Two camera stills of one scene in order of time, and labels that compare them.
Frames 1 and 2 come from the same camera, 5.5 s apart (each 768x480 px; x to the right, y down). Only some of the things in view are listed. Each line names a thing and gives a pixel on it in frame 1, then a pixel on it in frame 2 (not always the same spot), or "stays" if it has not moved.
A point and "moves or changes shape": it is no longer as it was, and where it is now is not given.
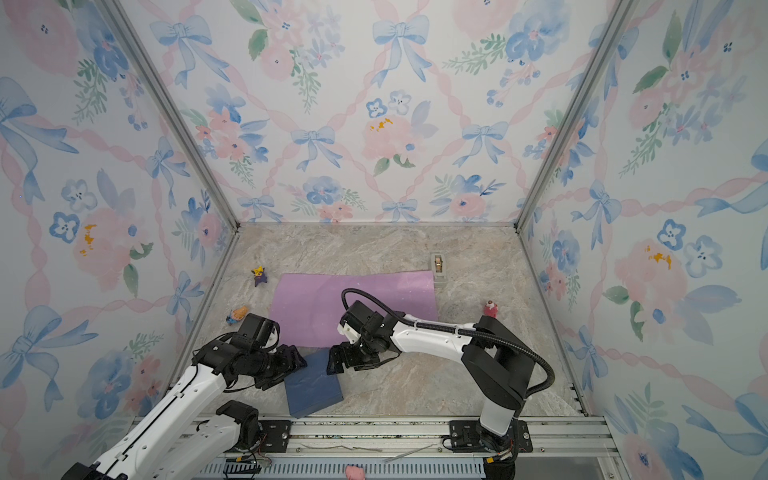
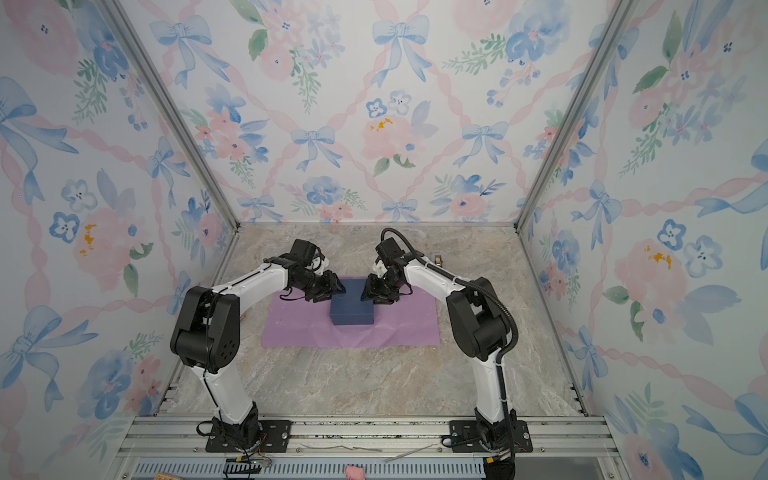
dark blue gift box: [311, 388] moves or changes shape
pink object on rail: [354, 472] stays
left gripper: [290, 359] to [334, 280]
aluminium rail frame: [572, 448] stays
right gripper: [334, 357] to [371, 292]
